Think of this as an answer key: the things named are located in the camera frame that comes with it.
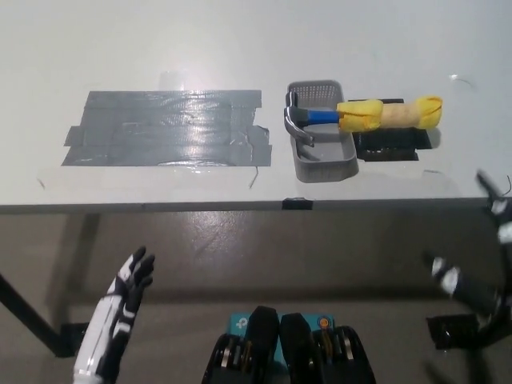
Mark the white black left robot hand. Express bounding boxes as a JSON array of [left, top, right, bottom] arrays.
[[73, 246, 156, 384]]

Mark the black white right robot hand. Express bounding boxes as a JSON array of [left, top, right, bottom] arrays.
[[422, 170, 512, 321]]

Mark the hammer with yellow sponge grip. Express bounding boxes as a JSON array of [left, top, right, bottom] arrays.
[[282, 90, 444, 145]]

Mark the black table leg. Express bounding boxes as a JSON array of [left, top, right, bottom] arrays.
[[0, 271, 65, 357], [478, 299, 512, 350]]

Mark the long clear tape strip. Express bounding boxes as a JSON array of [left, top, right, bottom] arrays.
[[35, 164, 258, 190]]

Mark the black table clamp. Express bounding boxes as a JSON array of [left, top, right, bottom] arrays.
[[282, 197, 314, 211]]

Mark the grey perforated plastic basket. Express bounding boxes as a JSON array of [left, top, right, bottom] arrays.
[[286, 78, 360, 183]]

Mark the grey duct tape patch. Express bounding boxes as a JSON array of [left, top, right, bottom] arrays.
[[60, 90, 274, 168]]

